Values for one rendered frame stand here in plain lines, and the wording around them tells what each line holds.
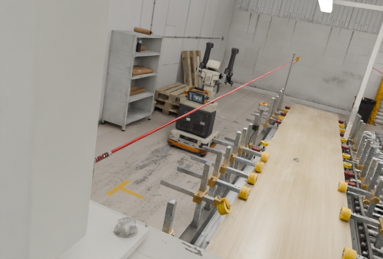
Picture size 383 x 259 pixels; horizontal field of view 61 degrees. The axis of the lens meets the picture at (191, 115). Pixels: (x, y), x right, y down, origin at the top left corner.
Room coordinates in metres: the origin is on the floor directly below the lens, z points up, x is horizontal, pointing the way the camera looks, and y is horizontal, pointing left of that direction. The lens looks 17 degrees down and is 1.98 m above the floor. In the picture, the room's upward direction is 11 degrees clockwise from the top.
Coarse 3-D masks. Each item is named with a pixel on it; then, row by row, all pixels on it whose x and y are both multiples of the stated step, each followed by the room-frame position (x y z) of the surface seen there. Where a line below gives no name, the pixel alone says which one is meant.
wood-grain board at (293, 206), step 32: (288, 128) 3.84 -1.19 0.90; (320, 128) 4.13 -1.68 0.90; (288, 160) 2.78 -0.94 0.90; (320, 160) 2.94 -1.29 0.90; (256, 192) 2.05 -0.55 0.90; (288, 192) 2.15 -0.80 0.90; (320, 192) 2.25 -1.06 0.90; (224, 224) 1.61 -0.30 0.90; (256, 224) 1.67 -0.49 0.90; (288, 224) 1.73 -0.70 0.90; (320, 224) 1.80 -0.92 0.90; (224, 256) 1.34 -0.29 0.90; (256, 256) 1.39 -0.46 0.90; (288, 256) 1.44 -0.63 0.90; (320, 256) 1.49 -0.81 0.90
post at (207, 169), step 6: (204, 168) 1.81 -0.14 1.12; (210, 168) 1.83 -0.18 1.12; (204, 174) 1.81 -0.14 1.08; (204, 180) 1.81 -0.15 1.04; (204, 186) 1.80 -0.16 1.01; (198, 204) 1.81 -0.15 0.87; (198, 210) 1.80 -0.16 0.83; (198, 216) 1.80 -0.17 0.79; (192, 222) 1.81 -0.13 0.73; (198, 222) 1.82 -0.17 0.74
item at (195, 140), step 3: (177, 132) 4.68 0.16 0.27; (177, 135) 4.66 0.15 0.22; (180, 135) 4.65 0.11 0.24; (183, 135) 4.63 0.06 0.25; (186, 135) 4.61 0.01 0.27; (180, 138) 4.64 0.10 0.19; (183, 138) 4.63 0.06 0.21; (186, 138) 4.61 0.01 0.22; (189, 138) 4.60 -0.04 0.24; (192, 138) 4.58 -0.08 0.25; (195, 138) 4.56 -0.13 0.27; (189, 141) 4.59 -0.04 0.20; (192, 141) 4.58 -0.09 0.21; (195, 141) 4.56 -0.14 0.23; (198, 141) 4.54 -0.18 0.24; (198, 144) 4.54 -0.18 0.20
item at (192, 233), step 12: (264, 132) 4.13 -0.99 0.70; (252, 156) 3.36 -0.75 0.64; (240, 168) 2.84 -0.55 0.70; (228, 180) 2.51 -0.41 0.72; (216, 192) 2.28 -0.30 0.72; (228, 192) 2.46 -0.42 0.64; (204, 216) 1.95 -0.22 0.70; (192, 228) 1.80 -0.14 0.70; (204, 228) 1.91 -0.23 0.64; (192, 240) 1.69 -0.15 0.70
